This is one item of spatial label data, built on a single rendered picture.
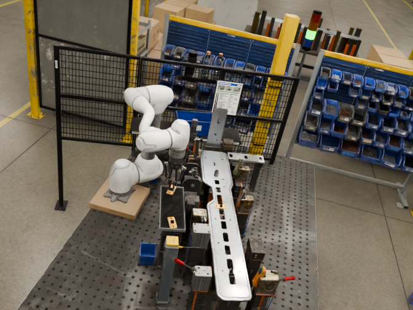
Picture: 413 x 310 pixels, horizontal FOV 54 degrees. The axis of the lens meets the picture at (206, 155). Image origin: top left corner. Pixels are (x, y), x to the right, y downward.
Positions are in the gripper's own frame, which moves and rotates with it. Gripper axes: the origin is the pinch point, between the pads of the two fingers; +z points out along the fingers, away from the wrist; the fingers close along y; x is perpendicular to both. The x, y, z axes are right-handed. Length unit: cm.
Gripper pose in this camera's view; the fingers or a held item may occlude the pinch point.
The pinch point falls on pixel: (172, 184)
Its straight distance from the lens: 235.8
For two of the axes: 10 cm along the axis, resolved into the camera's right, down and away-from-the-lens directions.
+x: 2.2, -4.9, 8.4
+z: -1.7, 8.3, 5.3
